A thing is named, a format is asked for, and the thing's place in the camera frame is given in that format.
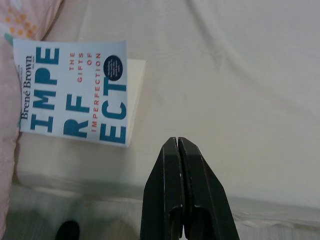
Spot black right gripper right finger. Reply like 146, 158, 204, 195
177, 136, 238, 240

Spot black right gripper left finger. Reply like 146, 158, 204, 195
141, 136, 186, 240

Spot white blue lettered book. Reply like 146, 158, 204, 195
12, 39, 146, 148

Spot pink patterned pillow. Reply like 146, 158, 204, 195
0, 0, 61, 233

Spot beige bed mattress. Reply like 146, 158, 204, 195
9, 0, 320, 240

